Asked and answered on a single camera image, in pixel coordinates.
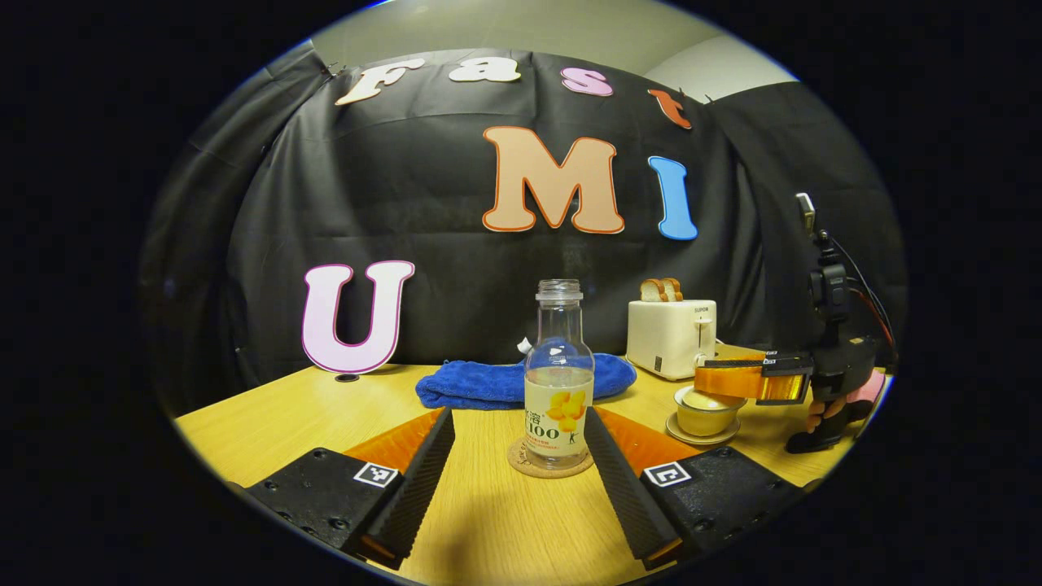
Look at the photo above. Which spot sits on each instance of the cream teacup lid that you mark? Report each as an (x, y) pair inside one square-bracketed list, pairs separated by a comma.
[(708, 401)]

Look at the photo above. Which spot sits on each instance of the white toaster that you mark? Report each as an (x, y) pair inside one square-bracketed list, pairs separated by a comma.
[(667, 338)]

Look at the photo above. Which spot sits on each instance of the clear glass water bottle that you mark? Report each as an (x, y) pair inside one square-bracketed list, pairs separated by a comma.
[(559, 382)]

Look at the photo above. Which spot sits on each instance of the cream ceramic teacup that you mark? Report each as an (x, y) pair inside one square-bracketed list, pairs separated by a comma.
[(704, 422)]

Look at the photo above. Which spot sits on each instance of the cream teacup saucer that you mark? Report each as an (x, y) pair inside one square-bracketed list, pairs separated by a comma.
[(700, 440)]

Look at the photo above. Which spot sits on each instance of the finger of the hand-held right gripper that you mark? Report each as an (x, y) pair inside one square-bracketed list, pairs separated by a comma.
[(790, 356), (733, 381)]

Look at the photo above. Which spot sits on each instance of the toast bread slice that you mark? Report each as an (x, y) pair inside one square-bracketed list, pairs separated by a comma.
[(675, 289), (651, 290)]

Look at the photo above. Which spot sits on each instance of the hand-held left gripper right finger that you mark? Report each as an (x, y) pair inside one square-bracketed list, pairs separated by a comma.
[(623, 488)]

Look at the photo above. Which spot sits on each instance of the black backdrop cloth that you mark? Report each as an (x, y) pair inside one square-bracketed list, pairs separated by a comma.
[(423, 203)]

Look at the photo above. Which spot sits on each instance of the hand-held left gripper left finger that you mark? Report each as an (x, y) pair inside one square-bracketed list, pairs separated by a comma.
[(419, 480)]

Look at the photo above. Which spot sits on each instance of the blue towel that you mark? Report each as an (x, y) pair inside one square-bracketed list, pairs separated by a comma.
[(472, 387)]

